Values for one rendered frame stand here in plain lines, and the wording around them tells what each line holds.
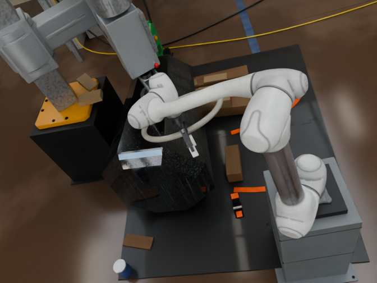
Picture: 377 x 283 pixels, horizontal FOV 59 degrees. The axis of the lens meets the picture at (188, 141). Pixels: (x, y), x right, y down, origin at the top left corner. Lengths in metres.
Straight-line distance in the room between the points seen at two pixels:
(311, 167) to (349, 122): 1.67
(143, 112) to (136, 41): 0.86
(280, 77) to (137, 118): 0.58
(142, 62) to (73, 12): 0.71
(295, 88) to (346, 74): 2.52
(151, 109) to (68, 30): 1.48
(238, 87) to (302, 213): 0.60
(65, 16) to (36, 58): 0.36
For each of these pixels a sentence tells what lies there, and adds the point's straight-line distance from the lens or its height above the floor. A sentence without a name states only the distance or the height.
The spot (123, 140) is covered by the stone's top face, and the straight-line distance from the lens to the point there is 2.37.
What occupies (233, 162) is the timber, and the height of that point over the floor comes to 0.13.
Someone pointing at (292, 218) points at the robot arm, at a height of 1.07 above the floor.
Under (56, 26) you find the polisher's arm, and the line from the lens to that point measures 2.70.
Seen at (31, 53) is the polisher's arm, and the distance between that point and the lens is 2.63.
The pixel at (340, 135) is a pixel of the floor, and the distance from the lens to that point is 3.13.
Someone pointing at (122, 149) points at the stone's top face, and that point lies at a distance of 2.32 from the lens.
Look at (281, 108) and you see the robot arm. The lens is 1.08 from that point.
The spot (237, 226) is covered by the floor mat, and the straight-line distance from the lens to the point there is 2.68.
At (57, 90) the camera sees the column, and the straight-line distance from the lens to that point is 2.88.
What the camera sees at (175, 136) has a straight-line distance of 1.62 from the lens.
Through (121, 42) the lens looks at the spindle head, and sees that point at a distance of 2.14.
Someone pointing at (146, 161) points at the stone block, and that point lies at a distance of 2.25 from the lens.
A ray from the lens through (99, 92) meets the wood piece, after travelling 2.85.
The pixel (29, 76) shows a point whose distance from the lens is 2.75.
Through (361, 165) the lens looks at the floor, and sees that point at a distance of 2.97.
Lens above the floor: 2.44
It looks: 49 degrees down
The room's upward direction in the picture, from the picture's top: 23 degrees counter-clockwise
